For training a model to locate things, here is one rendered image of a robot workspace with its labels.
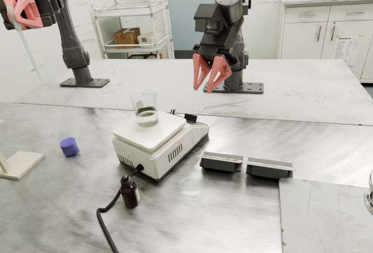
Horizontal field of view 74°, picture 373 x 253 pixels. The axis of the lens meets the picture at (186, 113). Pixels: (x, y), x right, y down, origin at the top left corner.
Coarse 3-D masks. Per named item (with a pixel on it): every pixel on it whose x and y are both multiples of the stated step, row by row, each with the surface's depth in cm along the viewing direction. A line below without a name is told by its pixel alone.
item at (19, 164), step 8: (0, 120) 53; (0, 152) 54; (24, 152) 62; (0, 160) 54; (8, 160) 60; (16, 160) 60; (24, 160) 60; (32, 160) 59; (0, 168) 58; (8, 168) 56; (16, 168) 57; (24, 168) 57; (8, 176) 56; (16, 176) 55
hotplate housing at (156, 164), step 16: (192, 128) 55; (208, 128) 61; (128, 144) 51; (176, 144) 51; (192, 144) 57; (128, 160) 53; (144, 160) 49; (160, 160) 48; (176, 160) 53; (160, 176) 50
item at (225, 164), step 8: (208, 152) 57; (200, 160) 54; (208, 160) 51; (216, 160) 50; (224, 160) 49; (232, 160) 48; (240, 160) 52; (216, 168) 51; (224, 168) 51; (232, 168) 50; (240, 168) 51
